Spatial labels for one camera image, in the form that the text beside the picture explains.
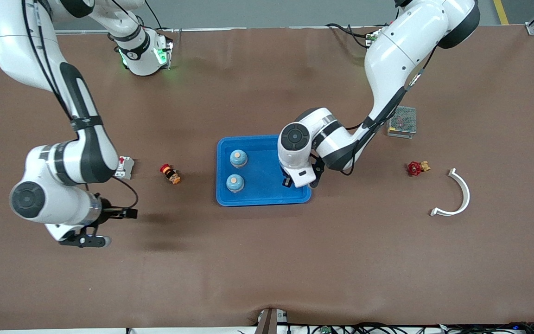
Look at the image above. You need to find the blue desk bell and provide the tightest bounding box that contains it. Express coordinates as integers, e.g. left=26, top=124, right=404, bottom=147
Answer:
left=229, top=149, right=248, bottom=168
left=226, top=173, right=245, bottom=193

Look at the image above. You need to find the blue plastic tray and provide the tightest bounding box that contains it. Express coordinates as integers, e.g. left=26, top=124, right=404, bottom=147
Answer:
left=216, top=134, right=312, bottom=206

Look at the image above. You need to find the white red circuit breaker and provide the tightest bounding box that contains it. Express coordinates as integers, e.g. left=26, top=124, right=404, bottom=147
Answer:
left=115, top=156, right=135, bottom=180

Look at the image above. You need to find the metal mesh power supply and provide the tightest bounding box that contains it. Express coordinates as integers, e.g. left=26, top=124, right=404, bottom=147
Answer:
left=386, top=106, right=417, bottom=139

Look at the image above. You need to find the green lit connector panel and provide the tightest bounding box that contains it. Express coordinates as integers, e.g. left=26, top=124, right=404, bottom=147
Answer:
left=154, top=39, right=174, bottom=71

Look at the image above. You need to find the white curved plastic clamp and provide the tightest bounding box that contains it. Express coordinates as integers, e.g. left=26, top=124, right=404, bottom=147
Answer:
left=430, top=168, right=471, bottom=217

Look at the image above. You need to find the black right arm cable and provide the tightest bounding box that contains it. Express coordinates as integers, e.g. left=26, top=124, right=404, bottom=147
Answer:
left=21, top=0, right=139, bottom=210

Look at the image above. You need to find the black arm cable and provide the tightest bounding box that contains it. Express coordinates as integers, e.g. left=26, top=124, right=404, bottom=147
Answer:
left=21, top=0, right=139, bottom=210
left=341, top=46, right=439, bottom=176

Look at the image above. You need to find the yellow red emergency stop switch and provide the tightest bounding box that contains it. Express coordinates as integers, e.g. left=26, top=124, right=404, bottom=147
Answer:
left=159, top=163, right=181, bottom=185

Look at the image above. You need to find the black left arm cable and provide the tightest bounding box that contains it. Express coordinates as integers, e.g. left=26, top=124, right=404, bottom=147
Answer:
left=341, top=46, right=439, bottom=176

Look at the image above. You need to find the black left base cable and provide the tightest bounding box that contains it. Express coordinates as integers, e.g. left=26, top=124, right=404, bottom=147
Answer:
left=325, top=22, right=370, bottom=49

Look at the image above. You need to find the black base cable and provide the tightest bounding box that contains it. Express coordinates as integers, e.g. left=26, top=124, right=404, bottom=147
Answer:
left=144, top=0, right=165, bottom=31
left=325, top=22, right=370, bottom=49

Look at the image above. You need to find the black right base cable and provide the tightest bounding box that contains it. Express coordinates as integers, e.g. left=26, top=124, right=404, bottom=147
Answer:
left=144, top=0, right=165, bottom=31

